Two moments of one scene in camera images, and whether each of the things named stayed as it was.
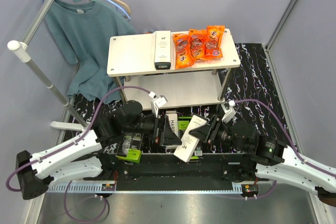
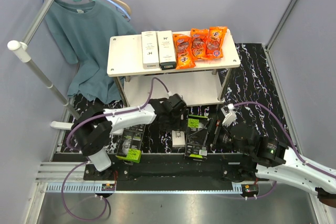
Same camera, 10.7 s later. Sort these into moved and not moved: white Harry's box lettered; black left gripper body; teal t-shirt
Moved: white Harry's box lettered; black left gripper body
Not moved: teal t-shirt
